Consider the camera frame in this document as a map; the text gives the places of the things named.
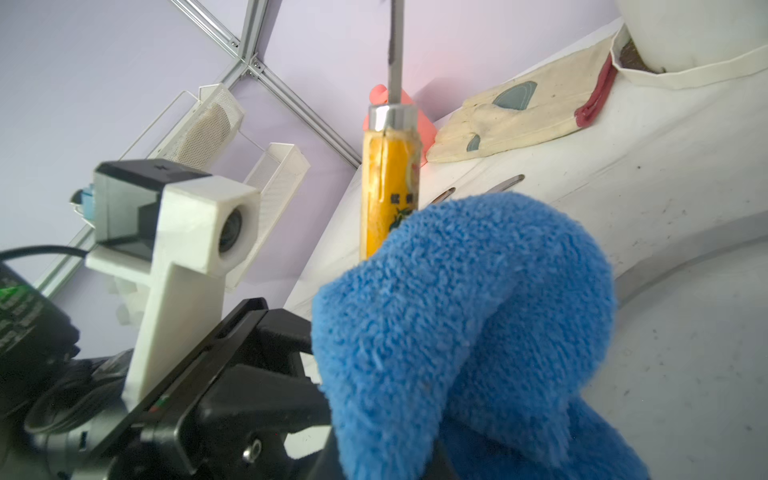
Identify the lower white mesh shelf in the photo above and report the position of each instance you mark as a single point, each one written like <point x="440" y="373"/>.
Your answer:
<point x="277" y="175"/>

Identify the white mesh shelf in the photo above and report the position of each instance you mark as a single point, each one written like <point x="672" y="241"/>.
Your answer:
<point x="194" y="129"/>
<point x="277" y="175"/>

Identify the upper white mesh shelf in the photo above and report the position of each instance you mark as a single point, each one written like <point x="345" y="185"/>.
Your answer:
<point x="194" y="129"/>

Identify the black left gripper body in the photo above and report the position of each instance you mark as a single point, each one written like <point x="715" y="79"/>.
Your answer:
<point x="227" y="414"/>

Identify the potted green plant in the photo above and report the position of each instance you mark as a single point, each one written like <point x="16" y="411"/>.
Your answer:
<point x="690" y="44"/>

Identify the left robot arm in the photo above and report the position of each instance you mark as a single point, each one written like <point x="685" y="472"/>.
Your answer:
<point x="57" y="409"/>

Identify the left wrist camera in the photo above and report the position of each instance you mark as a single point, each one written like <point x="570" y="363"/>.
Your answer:
<point x="179" y="232"/>

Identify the blue microfibre rag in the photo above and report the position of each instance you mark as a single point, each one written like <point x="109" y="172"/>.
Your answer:
<point x="477" y="324"/>

